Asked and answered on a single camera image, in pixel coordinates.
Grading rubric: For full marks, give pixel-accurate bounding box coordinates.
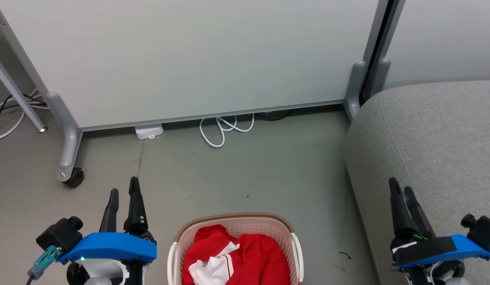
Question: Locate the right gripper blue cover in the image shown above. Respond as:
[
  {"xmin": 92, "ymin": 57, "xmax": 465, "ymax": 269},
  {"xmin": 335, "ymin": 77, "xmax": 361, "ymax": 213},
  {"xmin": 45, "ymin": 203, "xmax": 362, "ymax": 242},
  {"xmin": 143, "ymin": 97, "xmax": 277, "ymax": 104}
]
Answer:
[{"xmin": 388, "ymin": 177, "xmax": 490, "ymax": 285}]

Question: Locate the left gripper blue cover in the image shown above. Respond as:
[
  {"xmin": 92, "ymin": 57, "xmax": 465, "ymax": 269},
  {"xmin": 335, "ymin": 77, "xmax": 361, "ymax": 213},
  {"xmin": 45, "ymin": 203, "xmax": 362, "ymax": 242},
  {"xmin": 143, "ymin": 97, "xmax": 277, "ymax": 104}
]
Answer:
[{"xmin": 56, "ymin": 177, "xmax": 158, "ymax": 285}]

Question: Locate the red and white garment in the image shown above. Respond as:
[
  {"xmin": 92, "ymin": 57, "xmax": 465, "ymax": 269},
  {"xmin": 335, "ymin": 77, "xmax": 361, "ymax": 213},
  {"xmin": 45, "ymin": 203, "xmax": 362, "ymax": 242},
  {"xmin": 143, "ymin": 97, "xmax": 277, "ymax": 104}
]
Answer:
[{"xmin": 182, "ymin": 224, "xmax": 292, "ymax": 285}]

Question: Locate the grey fabric sofa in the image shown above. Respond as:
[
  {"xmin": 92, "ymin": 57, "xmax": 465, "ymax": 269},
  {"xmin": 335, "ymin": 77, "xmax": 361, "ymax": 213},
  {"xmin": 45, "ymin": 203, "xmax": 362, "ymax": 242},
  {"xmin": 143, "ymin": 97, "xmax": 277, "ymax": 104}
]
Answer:
[{"xmin": 344, "ymin": 79, "xmax": 490, "ymax": 285}]

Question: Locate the black caster wheel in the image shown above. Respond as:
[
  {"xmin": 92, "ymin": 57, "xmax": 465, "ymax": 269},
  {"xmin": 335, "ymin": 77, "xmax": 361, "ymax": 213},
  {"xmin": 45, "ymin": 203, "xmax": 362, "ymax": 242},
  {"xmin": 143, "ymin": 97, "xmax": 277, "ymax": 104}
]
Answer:
[{"xmin": 62, "ymin": 167, "xmax": 85, "ymax": 188}]

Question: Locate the white power adapter box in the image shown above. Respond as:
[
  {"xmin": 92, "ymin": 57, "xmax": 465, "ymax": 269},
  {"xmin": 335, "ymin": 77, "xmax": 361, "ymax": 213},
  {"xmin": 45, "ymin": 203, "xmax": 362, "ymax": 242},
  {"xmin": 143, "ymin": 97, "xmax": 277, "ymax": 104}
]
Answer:
[{"xmin": 135, "ymin": 123, "xmax": 164, "ymax": 140}]

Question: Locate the beige plastic laundry basket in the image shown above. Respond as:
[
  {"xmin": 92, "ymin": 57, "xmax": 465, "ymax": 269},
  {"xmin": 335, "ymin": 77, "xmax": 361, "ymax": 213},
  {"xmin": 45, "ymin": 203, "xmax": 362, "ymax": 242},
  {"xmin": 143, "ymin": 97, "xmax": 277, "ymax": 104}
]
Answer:
[{"xmin": 167, "ymin": 213, "xmax": 305, "ymax": 285}]

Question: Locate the grey metal table leg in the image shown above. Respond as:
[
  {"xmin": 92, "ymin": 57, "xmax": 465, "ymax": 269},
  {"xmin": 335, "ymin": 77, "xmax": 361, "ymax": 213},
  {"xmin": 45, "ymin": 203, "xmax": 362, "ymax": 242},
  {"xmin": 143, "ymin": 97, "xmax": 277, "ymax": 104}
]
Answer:
[{"xmin": 0, "ymin": 49, "xmax": 48, "ymax": 133}]

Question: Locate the wide white partition board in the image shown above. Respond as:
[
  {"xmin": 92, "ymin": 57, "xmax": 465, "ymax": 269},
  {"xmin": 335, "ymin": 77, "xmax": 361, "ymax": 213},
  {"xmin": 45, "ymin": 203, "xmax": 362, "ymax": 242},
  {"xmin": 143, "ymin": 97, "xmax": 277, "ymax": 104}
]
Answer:
[{"xmin": 0, "ymin": 0, "xmax": 390, "ymax": 183}]

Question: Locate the narrow white partition board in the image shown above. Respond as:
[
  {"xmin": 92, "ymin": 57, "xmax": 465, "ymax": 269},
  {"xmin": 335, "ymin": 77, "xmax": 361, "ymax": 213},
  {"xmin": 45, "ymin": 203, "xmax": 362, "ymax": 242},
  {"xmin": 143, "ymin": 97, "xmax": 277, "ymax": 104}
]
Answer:
[{"xmin": 367, "ymin": 0, "xmax": 490, "ymax": 101}]

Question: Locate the left teal camera connector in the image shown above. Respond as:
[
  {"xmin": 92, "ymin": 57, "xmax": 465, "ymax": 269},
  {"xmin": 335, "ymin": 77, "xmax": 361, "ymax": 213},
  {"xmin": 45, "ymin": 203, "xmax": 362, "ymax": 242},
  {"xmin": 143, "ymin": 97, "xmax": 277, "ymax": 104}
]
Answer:
[{"xmin": 28, "ymin": 245, "xmax": 63, "ymax": 277}]

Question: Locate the white coiled power cable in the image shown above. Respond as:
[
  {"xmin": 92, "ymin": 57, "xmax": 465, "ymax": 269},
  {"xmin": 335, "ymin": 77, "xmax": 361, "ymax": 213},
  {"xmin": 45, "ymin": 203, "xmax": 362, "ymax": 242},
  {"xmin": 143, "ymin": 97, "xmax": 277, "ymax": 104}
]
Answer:
[{"xmin": 199, "ymin": 113, "xmax": 255, "ymax": 148}]

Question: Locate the white floor cable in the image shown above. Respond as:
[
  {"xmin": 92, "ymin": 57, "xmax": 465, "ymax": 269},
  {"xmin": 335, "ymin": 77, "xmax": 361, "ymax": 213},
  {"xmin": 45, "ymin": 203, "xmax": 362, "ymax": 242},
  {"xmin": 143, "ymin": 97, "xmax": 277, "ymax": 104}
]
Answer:
[{"xmin": 0, "ymin": 89, "xmax": 47, "ymax": 142}]

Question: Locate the black floor cables bundle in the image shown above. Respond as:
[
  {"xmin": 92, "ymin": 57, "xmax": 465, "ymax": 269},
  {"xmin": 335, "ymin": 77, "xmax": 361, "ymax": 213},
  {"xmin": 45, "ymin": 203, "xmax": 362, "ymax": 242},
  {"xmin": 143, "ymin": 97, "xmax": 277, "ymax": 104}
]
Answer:
[{"xmin": 0, "ymin": 90, "xmax": 47, "ymax": 133}]

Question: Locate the black cable under partition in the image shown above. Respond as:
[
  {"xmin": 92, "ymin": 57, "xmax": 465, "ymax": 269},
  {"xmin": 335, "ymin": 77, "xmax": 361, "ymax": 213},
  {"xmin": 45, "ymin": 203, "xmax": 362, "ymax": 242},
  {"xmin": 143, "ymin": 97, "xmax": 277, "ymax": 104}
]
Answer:
[{"xmin": 255, "ymin": 110, "xmax": 294, "ymax": 122}]

